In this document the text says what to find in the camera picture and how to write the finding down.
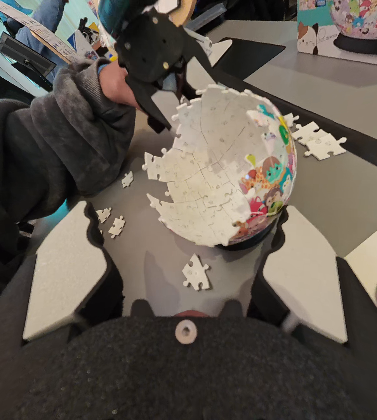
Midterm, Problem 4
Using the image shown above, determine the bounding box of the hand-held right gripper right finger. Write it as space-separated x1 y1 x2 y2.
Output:
248 205 348 345

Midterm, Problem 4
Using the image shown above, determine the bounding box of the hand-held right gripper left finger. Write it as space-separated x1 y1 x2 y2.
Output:
23 200 125 342

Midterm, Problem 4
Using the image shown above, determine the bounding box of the colourful puzzle ball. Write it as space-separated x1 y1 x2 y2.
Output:
141 84 299 249

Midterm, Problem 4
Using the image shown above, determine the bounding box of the teal puzzle box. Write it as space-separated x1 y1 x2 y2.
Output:
297 0 377 68

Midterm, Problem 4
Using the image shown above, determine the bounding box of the person's left hand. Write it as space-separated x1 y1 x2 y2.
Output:
99 61 141 111

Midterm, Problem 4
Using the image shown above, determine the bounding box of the white sheet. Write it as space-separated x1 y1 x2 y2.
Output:
185 38 233 89

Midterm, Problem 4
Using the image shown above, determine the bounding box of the black mat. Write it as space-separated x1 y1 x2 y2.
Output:
212 36 286 81

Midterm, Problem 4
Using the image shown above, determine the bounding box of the printed paper sheet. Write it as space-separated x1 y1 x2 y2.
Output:
0 0 84 63

